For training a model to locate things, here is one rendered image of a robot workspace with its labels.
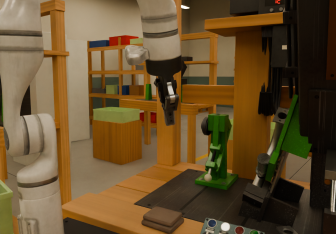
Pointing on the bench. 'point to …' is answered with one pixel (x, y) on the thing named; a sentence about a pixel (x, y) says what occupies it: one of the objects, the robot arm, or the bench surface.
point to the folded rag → (163, 219)
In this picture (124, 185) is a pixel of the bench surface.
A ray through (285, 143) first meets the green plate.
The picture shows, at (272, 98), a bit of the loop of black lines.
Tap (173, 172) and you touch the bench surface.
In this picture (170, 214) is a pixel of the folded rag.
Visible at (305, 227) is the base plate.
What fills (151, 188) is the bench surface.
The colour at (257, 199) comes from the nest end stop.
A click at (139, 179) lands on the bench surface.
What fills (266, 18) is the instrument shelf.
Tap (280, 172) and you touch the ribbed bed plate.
